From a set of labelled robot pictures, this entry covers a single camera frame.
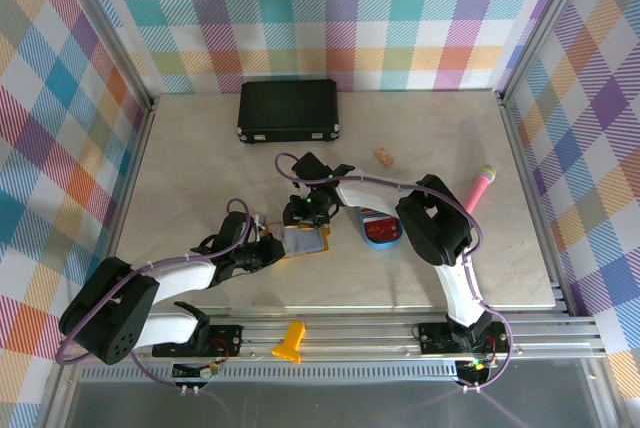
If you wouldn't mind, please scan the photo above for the aluminium table side rail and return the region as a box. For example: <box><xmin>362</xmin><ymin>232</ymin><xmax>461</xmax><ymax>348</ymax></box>
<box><xmin>104</xmin><ymin>95</ymin><xmax>161</xmax><ymax>259</ymax></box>
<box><xmin>497</xmin><ymin>91</ymin><xmax>574</xmax><ymax>317</ymax></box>

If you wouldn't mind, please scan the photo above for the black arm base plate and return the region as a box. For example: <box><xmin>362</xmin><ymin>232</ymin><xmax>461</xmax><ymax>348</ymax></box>
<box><xmin>416</xmin><ymin>320</ymin><xmax>512</xmax><ymax>357</ymax></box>
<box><xmin>151</xmin><ymin>322</ymin><xmax>245</xmax><ymax>360</ymax></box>

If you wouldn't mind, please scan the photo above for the yellow leather card holder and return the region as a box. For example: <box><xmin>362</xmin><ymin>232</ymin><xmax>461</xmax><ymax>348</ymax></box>
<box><xmin>262</xmin><ymin>220</ymin><xmax>332</xmax><ymax>260</ymax></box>

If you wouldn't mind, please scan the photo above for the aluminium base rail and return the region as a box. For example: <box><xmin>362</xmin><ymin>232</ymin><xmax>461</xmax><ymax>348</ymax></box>
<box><xmin>53</xmin><ymin>314</ymin><xmax>609</xmax><ymax>365</ymax></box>

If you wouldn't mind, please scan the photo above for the small circuit board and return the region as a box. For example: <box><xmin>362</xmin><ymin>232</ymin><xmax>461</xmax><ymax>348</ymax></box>
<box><xmin>457</xmin><ymin>356</ymin><xmax>496</xmax><ymax>385</ymax></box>
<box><xmin>172</xmin><ymin>360</ymin><xmax>222</xmax><ymax>382</ymax></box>

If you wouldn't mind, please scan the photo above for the pink toy microphone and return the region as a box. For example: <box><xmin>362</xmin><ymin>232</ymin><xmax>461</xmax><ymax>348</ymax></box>
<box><xmin>462</xmin><ymin>163</ymin><xmax>497</xmax><ymax>214</ymax></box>

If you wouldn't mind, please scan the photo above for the perforated metal strip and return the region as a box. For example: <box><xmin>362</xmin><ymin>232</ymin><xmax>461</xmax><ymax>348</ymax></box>
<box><xmin>79</xmin><ymin>366</ymin><xmax>464</xmax><ymax>383</ymax></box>

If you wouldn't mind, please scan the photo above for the blue oval card tray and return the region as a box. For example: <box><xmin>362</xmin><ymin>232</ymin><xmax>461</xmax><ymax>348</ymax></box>
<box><xmin>355</xmin><ymin>205</ymin><xmax>404</xmax><ymax>252</ymax></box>

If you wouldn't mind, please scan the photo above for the aluminium frame post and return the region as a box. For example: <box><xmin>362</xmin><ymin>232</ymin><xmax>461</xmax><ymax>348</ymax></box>
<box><xmin>52</xmin><ymin>0</ymin><xmax>161</xmax><ymax>114</ymax></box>
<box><xmin>498</xmin><ymin>0</ymin><xmax>601</xmax><ymax>109</ymax></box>

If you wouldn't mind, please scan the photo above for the red VIP card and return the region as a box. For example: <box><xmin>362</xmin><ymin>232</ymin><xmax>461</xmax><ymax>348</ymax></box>
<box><xmin>363</xmin><ymin>219</ymin><xmax>401</xmax><ymax>244</ymax></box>

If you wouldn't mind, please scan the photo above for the black hard case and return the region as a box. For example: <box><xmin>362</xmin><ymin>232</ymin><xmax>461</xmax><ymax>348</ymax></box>
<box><xmin>236</xmin><ymin>79</ymin><xmax>342</xmax><ymax>145</ymax></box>

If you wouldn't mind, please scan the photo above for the grey metal sheet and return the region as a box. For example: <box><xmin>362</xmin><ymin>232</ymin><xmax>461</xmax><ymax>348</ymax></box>
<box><xmin>64</xmin><ymin>381</ymin><xmax>604</xmax><ymax>428</ymax></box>

